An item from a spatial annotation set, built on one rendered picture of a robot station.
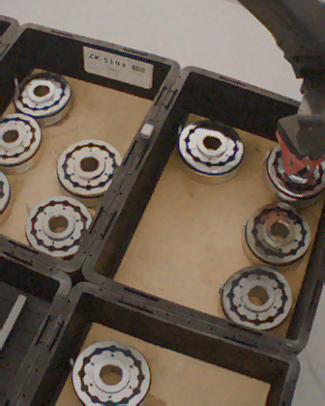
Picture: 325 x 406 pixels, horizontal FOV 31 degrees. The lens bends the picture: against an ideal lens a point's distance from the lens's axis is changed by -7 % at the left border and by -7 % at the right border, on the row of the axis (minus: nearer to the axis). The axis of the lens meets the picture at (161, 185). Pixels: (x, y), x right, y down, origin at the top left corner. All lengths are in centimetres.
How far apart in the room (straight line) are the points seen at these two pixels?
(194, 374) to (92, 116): 47
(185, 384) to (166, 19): 87
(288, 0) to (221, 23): 80
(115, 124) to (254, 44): 48
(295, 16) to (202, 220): 40
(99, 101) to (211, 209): 27
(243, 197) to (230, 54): 47
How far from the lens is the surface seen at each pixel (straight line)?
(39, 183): 95
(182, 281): 86
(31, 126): 98
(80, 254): 76
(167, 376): 81
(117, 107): 103
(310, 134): 72
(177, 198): 92
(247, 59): 133
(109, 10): 142
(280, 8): 60
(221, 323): 73
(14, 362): 83
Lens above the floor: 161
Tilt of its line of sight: 57 degrees down
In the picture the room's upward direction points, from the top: 5 degrees clockwise
